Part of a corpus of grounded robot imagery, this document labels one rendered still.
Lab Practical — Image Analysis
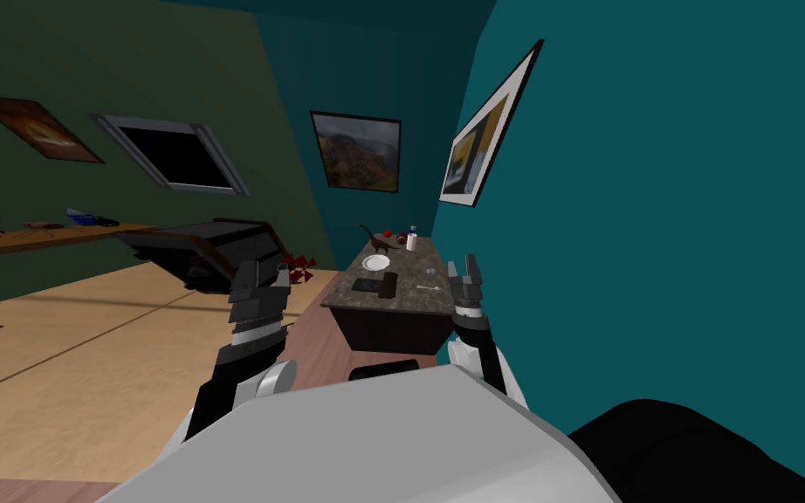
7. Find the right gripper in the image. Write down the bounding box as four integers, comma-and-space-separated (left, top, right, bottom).
446, 253, 486, 314

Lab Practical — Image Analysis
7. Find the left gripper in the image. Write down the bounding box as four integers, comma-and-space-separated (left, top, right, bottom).
227, 258, 294, 334

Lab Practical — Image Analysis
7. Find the red plant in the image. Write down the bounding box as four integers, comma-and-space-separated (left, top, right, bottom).
281, 253, 320, 286

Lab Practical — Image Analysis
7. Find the dark table with marble top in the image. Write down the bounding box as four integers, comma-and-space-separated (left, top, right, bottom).
319, 235, 461, 355

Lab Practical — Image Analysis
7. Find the black armchair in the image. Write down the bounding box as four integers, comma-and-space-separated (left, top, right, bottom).
113, 217, 293, 294

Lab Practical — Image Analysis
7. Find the dark dinosaur figure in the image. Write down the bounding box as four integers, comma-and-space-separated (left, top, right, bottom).
358, 224, 401, 255

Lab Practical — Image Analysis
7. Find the grey framed window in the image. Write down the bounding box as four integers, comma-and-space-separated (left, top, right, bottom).
90, 113, 251, 197

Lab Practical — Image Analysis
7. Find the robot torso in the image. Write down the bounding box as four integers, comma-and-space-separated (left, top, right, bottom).
94, 359, 622, 503

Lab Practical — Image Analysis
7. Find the orange picture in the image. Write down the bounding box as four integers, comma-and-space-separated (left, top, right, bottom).
0, 93, 107, 166

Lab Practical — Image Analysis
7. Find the picture with white frame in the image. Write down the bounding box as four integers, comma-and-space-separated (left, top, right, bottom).
437, 38, 546, 210

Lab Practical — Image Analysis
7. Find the landscape picture with black frame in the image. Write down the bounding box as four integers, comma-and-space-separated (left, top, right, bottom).
308, 109, 403, 195

